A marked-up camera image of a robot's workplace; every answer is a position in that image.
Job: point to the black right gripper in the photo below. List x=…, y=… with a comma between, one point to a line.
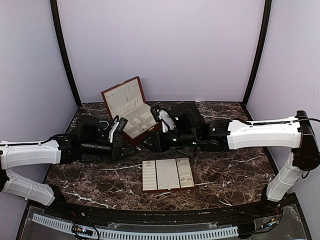
x=158, y=144

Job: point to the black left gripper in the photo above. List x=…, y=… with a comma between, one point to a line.
x=117, y=148

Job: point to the red jewelry tray insert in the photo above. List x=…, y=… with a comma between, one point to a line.
x=166, y=172

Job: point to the red jewelry box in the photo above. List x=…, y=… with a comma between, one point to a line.
x=127, y=100

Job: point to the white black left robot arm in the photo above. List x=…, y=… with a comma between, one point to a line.
x=89, y=137

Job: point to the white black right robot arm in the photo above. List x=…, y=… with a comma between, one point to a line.
x=183, y=126

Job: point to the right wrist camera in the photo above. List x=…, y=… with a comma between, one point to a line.
x=162, y=116

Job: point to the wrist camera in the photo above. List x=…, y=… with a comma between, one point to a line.
x=162, y=116
x=118, y=125

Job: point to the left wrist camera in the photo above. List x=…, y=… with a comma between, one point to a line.
x=118, y=125

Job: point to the white slotted cable duct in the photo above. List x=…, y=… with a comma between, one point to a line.
x=121, y=231

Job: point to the black front table rail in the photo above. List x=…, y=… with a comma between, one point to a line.
x=239, y=214

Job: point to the black left frame post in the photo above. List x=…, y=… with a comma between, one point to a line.
x=63, y=52

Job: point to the black frame post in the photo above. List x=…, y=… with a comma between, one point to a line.
x=63, y=52
x=258, y=53

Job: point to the black right frame post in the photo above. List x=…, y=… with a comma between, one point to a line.
x=258, y=53

